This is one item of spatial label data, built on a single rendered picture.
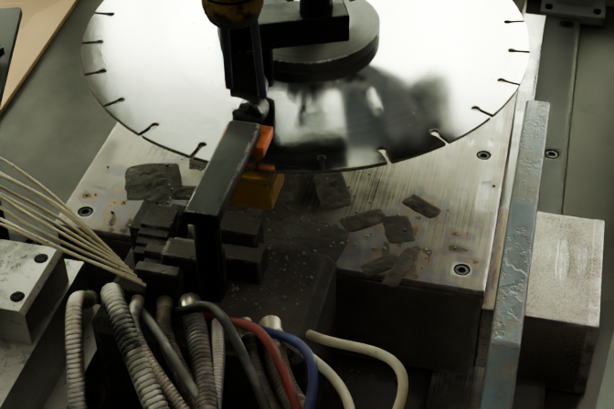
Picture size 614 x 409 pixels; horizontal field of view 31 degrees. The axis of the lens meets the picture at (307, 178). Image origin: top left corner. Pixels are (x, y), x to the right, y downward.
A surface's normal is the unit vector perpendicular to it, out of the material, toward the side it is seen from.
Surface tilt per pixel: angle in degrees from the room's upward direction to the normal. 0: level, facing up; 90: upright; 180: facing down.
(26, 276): 0
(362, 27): 5
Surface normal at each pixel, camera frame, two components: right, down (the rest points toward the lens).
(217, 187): -0.01, -0.77
